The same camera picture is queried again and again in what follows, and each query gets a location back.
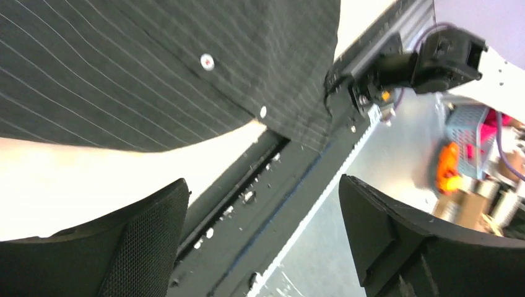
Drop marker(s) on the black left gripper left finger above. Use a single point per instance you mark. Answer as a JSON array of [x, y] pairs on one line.
[[129, 252]]

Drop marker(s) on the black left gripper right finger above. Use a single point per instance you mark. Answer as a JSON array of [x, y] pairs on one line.
[[399, 250]]

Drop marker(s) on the black pinstriped button shirt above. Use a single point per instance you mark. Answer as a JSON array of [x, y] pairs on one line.
[[151, 76]]

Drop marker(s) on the orange tool in background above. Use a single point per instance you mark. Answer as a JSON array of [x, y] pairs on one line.
[[448, 179]]

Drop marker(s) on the blue perforated basket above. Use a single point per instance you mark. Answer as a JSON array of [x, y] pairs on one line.
[[472, 128]]

